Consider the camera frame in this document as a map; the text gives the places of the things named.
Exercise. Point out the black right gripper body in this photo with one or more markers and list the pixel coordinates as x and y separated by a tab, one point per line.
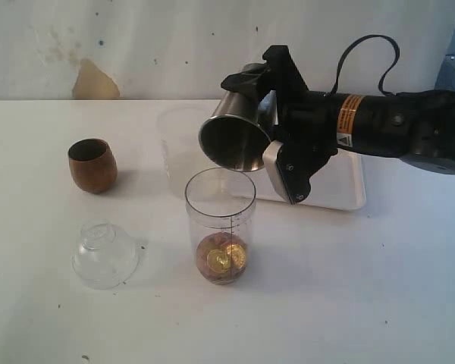
302	119

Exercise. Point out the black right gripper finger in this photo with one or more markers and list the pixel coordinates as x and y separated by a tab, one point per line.
253	86

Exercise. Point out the stainless steel cup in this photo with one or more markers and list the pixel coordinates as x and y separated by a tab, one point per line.
236	139

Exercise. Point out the gold foil-wrapped chocolate coins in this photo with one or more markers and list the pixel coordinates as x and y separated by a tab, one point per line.
221	258

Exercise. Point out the brown wooden cup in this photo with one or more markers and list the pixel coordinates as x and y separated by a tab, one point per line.
92	165

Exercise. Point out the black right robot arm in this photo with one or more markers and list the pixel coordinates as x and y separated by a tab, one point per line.
416	128

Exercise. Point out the clear plastic shaker cup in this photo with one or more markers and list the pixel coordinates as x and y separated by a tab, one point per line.
212	207

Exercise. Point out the clear plastic shaker lid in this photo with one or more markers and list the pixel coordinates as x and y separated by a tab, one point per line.
106	255

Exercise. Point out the white rectangular tray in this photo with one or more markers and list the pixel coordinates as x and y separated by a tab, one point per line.
338	185

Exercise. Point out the translucent plastic beaker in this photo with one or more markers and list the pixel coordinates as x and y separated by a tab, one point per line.
183	158

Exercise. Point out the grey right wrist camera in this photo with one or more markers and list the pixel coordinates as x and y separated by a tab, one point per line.
287	172

